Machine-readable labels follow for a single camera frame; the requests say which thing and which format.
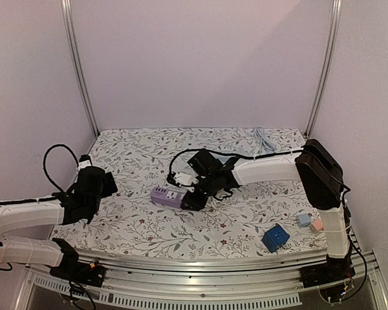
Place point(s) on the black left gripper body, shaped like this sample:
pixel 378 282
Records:
pixel 107 190

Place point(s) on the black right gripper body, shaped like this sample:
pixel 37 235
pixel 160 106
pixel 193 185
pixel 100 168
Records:
pixel 198 196

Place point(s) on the purple power strip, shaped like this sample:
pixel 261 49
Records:
pixel 167 197

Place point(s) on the dark blue cube socket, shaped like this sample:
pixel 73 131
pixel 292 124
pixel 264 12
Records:
pixel 274 238

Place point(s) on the light blue charger plug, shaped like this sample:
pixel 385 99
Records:
pixel 303 220

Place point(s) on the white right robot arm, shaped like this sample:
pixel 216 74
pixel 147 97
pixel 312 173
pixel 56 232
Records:
pixel 288 202

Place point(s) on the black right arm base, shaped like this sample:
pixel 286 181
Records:
pixel 332 270

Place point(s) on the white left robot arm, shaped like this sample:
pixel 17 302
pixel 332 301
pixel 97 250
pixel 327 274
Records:
pixel 59 208

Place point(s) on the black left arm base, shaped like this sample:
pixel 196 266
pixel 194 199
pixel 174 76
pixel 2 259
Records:
pixel 82 273

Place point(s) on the pink charger plug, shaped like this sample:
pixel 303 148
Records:
pixel 317 226

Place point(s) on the light blue power strip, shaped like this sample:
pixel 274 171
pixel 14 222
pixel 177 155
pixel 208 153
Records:
pixel 226 159

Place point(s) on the floral patterned table mat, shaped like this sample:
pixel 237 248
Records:
pixel 129 223

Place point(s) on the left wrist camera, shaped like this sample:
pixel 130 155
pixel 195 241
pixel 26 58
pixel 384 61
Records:
pixel 84 161

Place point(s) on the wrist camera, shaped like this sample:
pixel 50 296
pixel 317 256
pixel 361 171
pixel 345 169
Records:
pixel 84 161
pixel 184 180

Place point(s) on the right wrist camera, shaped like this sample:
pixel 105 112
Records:
pixel 184 180

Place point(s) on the aluminium front rail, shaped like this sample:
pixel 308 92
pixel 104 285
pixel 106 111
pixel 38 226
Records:
pixel 265 282

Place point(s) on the left aluminium frame post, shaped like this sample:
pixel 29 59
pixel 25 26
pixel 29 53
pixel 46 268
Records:
pixel 66 10

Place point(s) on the aluminium frame post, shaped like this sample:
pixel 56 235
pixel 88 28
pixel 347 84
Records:
pixel 325 68
pixel 66 10

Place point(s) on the right aluminium frame post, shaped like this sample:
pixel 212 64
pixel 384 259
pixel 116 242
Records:
pixel 325 68

